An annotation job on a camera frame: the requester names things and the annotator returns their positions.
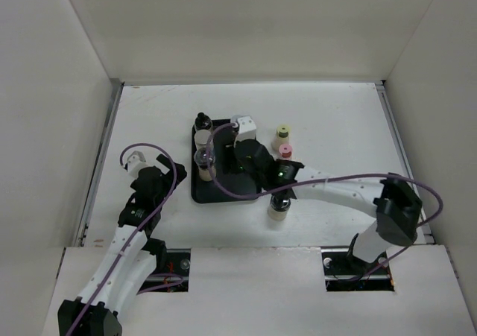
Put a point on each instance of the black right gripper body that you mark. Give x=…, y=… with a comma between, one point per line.
x=258, y=180

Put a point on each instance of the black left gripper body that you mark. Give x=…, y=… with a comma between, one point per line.
x=167, y=183

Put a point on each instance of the chrome cap condiment bottle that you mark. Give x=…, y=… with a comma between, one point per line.
x=205, y=161

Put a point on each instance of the blue label silver lid bottle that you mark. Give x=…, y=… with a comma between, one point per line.
x=201, y=138

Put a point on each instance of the pink cap condiment bottle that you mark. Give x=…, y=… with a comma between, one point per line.
x=285, y=151

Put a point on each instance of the small black knob cap bottle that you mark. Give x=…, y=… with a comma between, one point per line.
x=203, y=122

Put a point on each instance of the black round cap bottle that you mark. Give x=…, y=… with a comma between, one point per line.
x=278, y=208

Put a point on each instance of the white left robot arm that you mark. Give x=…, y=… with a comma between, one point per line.
x=132, y=256

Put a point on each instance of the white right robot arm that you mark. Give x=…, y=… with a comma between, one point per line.
x=390, y=201

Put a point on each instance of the yellow cap condiment bottle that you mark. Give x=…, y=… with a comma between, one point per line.
x=282, y=136

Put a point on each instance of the black rectangular plastic tray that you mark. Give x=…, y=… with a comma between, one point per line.
x=238, y=183

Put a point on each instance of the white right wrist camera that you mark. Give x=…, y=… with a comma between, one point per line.
x=244, y=127

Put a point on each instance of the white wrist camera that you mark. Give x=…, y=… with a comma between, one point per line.
x=135, y=163
x=244, y=127

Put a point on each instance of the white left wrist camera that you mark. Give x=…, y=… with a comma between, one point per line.
x=135, y=163

